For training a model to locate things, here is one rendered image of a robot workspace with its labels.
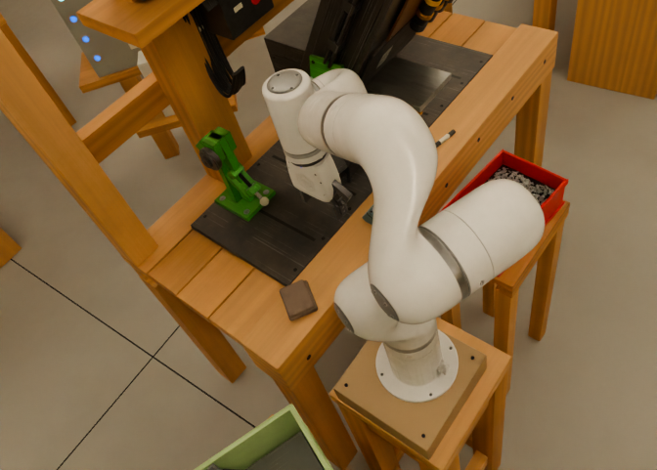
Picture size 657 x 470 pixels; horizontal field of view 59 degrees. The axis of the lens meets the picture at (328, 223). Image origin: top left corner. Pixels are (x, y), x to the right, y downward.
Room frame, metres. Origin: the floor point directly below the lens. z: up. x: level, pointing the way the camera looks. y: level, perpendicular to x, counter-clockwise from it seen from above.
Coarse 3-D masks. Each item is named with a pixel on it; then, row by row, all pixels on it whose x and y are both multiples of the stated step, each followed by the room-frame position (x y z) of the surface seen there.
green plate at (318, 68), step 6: (312, 60) 1.36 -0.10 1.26; (318, 60) 1.35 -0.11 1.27; (312, 66) 1.36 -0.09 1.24; (318, 66) 1.34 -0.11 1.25; (324, 66) 1.33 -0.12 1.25; (336, 66) 1.29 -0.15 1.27; (342, 66) 1.28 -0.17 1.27; (312, 72) 1.36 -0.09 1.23; (318, 72) 1.34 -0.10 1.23; (324, 72) 1.33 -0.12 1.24
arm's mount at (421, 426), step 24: (360, 360) 0.64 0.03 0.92; (480, 360) 0.55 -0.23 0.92; (336, 384) 0.60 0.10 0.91; (360, 384) 0.59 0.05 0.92; (456, 384) 0.51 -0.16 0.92; (360, 408) 0.54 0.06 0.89; (384, 408) 0.51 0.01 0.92; (408, 408) 0.50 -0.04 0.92; (432, 408) 0.48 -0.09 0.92; (456, 408) 0.47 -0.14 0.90; (408, 432) 0.45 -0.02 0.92; (432, 432) 0.43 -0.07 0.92
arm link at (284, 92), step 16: (272, 80) 0.83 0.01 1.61; (288, 80) 0.81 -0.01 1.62; (304, 80) 0.80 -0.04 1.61; (272, 96) 0.79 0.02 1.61; (288, 96) 0.78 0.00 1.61; (304, 96) 0.78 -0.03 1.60; (272, 112) 0.79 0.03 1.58; (288, 112) 0.77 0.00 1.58; (288, 128) 0.78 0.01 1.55; (288, 144) 0.78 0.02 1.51; (304, 144) 0.77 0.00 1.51
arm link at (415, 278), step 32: (352, 96) 0.59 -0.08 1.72; (384, 96) 0.53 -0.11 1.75; (352, 128) 0.51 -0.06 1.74; (384, 128) 0.48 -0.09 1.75; (416, 128) 0.47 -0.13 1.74; (352, 160) 0.52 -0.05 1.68; (384, 160) 0.46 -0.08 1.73; (416, 160) 0.44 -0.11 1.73; (384, 192) 0.44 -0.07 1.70; (416, 192) 0.41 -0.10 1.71; (384, 224) 0.41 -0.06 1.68; (416, 224) 0.39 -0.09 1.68; (384, 256) 0.37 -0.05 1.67; (416, 256) 0.36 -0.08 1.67; (448, 256) 0.36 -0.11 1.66; (384, 288) 0.35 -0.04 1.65; (416, 288) 0.33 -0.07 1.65; (448, 288) 0.33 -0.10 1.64; (416, 320) 0.32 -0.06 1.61
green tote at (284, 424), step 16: (272, 416) 0.56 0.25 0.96; (288, 416) 0.56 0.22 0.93; (256, 432) 0.54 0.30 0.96; (272, 432) 0.54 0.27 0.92; (288, 432) 0.55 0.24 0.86; (304, 432) 0.50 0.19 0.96; (240, 448) 0.52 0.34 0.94; (256, 448) 0.53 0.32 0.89; (272, 448) 0.54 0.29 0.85; (320, 448) 0.51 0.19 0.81; (208, 464) 0.50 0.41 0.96; (224, 464) 0.51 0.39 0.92; (240, 464) 0.51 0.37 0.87
